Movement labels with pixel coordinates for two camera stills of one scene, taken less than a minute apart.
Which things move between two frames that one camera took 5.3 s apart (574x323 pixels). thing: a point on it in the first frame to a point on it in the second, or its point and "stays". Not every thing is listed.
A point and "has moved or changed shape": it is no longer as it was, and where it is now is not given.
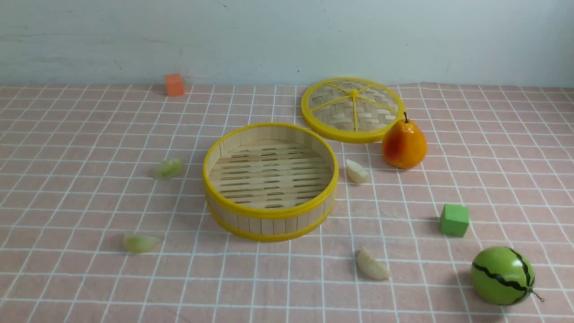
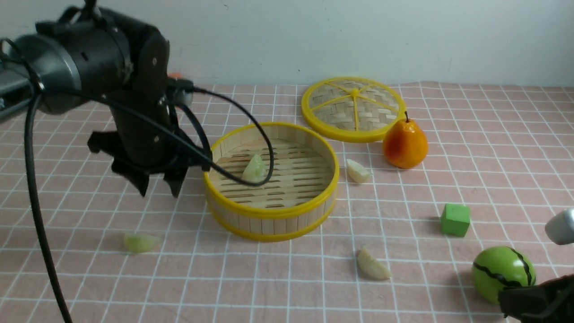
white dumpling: x=356 y=172 stays
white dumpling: x=371 y=266 stays
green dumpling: x=169 y=169 has moved or changed shape
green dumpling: x=141 y=244 stays
